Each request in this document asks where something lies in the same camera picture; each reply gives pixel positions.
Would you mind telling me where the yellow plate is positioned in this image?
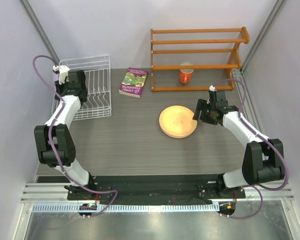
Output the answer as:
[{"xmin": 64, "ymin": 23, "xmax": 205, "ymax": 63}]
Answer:
[
  {"xmin": 159, "ymin": 105, "xmax": 198, "ymax": 128},
  {"xmin": 163, "ymin": 130, "xmax": 193, "ymax": 139}
]

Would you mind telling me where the white wire dish rack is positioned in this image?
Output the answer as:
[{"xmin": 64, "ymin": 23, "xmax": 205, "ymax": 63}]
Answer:
[{"xmin": 52, "ymin": 55, "xmax": 112, "ymax": 121}]

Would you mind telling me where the pink plate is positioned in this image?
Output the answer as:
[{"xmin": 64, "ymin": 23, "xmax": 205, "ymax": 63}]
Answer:
[{"xmin": 160, "ymin": 126, "xmax": 196, "ymax": 139}]

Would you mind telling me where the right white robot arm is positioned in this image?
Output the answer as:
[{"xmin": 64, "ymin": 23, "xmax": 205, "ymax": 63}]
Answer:
[{"xmin": 193, "ymin": 88, "xmax": 288, "ymax": 198}]

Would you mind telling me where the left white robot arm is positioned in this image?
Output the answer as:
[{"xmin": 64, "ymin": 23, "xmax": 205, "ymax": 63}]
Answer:
[{"xmin": 34, "ymin": 69, "xmax": 97, "ymax": 200}]

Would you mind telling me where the orange wooden shelf rack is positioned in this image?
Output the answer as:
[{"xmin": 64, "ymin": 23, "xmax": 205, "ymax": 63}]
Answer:
[{"xmin": 150, "ymin": 26, "xmax": 250, "ymax": 92}]

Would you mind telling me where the orange mug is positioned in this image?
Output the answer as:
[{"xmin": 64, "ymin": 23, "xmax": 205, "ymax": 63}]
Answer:
[{"xmin": 179, "ymin": 68, "xmax": 194, "ymax": 85}]

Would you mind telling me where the purple paperback book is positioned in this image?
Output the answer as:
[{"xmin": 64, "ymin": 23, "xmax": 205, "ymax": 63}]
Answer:
[{"xmin": 118, "ymin": 67, "xmax": 149, "ymax": 98}]

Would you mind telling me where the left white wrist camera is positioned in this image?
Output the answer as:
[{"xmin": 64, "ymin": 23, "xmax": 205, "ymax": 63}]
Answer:
[{"xmin": 52, "ymin": 65, "xmax": 70, "ymax": 85}]

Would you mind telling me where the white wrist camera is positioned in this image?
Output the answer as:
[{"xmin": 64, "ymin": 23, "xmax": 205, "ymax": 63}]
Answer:
[
  {"xmin": 209, "ymin": 85, "xmax": 216, "ymax": 92},
  {"xmin": 52, "ymin": 65, "xmax": 70, "ymax": 85}
]

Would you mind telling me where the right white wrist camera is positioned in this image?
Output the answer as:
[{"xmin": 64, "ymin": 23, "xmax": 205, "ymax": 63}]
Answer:
[{"xmin": 209, "ymin": 85, "xmax": 216, "ymax": 92}]

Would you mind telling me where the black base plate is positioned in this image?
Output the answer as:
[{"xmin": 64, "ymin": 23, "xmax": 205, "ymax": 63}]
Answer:
[{"xmin": 65, "ymin": 174, "xmax": 246, "ymax": 206}]

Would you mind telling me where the white slotted cable duct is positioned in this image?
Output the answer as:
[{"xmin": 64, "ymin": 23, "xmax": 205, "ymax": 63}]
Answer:
[{"xmin": 31, "ymin": 202, "xmax": 220, "ymax": 214}]

